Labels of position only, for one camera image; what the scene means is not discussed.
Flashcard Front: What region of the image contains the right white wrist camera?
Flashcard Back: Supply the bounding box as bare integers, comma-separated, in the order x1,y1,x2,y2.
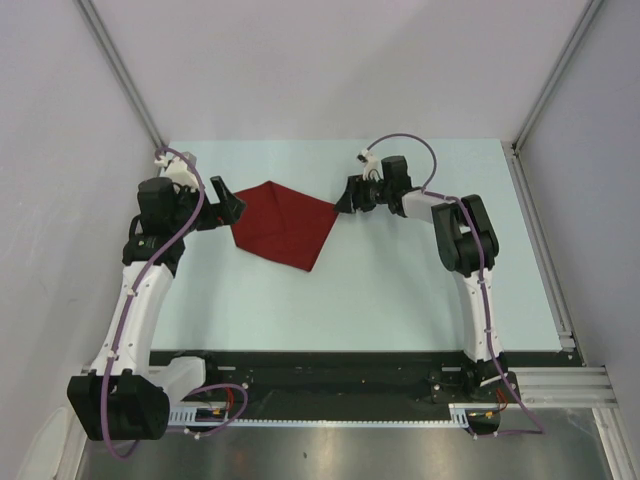
356,149,383,181

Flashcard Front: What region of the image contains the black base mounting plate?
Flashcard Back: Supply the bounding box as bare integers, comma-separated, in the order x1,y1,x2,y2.
150,350,579,422

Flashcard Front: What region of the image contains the right aluminium frame post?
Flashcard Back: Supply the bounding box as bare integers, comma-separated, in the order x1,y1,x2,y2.
511,0,606,154

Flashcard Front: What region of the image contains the right aluminium table rail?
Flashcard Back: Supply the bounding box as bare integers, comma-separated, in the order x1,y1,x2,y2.
501,142,579,352

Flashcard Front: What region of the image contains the left white cable duct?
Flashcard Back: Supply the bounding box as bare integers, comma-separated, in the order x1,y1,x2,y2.
168,406,228,428

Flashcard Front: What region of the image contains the right white cable duct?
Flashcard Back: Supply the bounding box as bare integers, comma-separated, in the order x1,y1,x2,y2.
448,403,503,427

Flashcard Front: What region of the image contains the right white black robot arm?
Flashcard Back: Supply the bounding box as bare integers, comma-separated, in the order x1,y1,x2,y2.
334,150,508,401

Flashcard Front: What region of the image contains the dark red cloth napkin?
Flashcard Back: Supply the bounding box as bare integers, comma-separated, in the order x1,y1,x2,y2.
232,181,338,272

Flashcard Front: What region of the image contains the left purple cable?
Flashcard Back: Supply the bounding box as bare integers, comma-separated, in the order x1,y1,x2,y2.
102,147,248,461

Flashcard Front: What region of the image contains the left aluminium frame post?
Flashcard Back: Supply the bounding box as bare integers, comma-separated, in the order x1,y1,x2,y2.
73,0,165,148

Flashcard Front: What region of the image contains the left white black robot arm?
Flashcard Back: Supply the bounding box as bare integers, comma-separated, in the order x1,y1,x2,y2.
67,176,246,441

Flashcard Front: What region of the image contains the front aluminium extrusion rail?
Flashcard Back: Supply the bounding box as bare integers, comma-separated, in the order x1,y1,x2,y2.
513,367,617,408

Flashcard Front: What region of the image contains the purple cable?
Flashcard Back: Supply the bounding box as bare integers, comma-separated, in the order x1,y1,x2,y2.
102,147,248,461
367,132,546,436

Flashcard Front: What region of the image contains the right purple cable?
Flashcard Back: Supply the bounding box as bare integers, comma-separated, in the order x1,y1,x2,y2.
367,132,546,436

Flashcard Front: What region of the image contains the aluminium frame post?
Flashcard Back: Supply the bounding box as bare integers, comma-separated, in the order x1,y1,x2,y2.
73,0,165,148
511,0,606,154

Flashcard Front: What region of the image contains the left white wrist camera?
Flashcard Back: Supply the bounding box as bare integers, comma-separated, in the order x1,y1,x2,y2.
154,153,199,192

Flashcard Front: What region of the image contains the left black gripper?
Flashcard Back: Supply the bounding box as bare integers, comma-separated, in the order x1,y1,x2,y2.
170,176,245,237

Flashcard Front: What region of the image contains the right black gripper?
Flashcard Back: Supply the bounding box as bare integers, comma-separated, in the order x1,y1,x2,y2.
333,174,392,214

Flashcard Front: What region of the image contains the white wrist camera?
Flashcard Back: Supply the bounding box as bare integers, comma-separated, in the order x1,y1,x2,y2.
154,153,199,192
356,149,383,181

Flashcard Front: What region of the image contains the white cable duct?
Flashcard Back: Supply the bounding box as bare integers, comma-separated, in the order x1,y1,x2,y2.
168,406,228,428
448,403,503,427

